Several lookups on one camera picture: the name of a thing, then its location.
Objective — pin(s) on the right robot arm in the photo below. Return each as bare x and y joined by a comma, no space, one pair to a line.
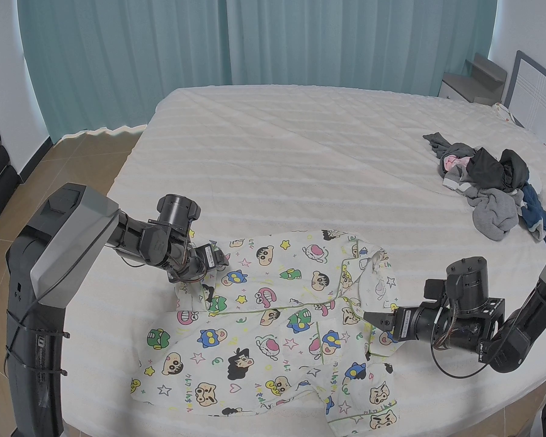
514,330

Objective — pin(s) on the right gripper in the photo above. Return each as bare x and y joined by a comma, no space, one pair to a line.
416,325

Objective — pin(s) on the bed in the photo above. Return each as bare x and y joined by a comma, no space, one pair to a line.
300,153

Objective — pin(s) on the white printed pyjama top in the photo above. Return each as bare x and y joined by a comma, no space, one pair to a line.
277,335

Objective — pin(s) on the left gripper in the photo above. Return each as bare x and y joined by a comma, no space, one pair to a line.
209,260

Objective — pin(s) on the grey bedside table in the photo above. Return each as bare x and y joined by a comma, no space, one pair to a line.
464,84

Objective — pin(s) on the pile of clothes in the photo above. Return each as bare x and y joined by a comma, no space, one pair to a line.
491,185

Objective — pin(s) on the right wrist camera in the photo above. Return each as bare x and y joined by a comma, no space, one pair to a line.
437,294

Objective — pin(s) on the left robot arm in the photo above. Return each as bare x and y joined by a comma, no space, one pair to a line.
63,244

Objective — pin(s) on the white printed pillow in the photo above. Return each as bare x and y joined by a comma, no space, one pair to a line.
505,113

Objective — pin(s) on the blue-green curtain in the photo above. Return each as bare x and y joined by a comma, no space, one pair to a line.
164,39

